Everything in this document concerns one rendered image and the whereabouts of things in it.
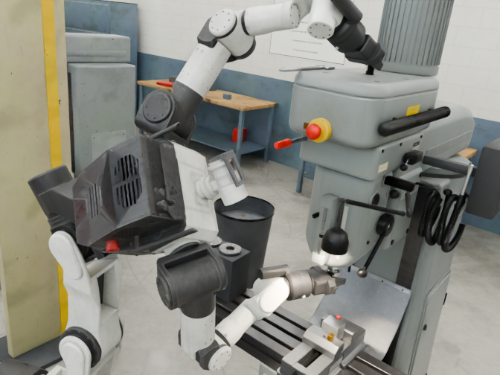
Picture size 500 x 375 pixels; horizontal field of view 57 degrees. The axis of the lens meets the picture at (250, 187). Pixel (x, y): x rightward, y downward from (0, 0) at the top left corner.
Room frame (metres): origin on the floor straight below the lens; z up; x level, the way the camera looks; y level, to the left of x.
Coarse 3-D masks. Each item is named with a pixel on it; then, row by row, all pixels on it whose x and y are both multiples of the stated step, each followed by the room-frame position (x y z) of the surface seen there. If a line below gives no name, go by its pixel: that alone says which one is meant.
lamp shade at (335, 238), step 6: (330, 228) 1.14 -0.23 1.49; (324, 234) 1.13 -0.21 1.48; (330, 234) 1.12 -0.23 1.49; (336, 234) 1.11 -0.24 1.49; (342, 234) 1.12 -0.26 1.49; (324, 240) 1.12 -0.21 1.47; (330, 240) 1.11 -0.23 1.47; (336, 240) 1.10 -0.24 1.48; (342, 240) 1.11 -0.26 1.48; (348, 240) 1.13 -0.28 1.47; (324, 246) 1.11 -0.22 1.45; (330, 246) 1.10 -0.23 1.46; (336, 246) 1.10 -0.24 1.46; (342, 246) 1.10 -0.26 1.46; (330, 252) 1.10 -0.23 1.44; (336, 252) 1.10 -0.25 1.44; (342, 252) 1.10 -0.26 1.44
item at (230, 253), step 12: (216, 240) 1.68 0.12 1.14; (216, 252) 1.61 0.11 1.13; (228, 252) 1.60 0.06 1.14; (240, 252) 1.62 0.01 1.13; (228, 264) 1.56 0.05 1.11; (240, 264) 1.59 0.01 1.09; (228, 276) 1.56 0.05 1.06; (240, 276) 1.60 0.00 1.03; (228, 288) 1.55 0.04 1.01; (240, 288) 1.61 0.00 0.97; (228, 300) 1.55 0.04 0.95
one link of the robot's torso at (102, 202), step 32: (96, 160) 1.06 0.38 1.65; (128, 160) 0.99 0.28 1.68; (160, 160) 1.03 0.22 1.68; (192, 160) 1.14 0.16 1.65; (96, 192) 1.02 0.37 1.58; (128, 192) 0.95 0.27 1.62; (160, 192) 0.96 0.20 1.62; (192, 192) 1.06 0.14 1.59; (96, 224) 0.98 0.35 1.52; (128, 224) 0.91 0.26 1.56; (160, 224) 0.95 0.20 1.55; (192, 224) 1.00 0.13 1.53
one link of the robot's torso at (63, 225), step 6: (54, 222) 1.16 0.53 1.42; (60, 222) 1.15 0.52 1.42; (66, 222) 1.15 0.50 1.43; (72, 222) 1.15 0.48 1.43; (54, 228) 1.16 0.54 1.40; (60, 228) 1.15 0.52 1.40; (66, 228) 1.15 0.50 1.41; (72, 228) 1.14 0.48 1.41; (72, 234) 1.14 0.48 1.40; (78, 246) 1.13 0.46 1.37; (84, 246) 1.14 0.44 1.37; (84, 252) 1.14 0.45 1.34; (90, 252) 1.15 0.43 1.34
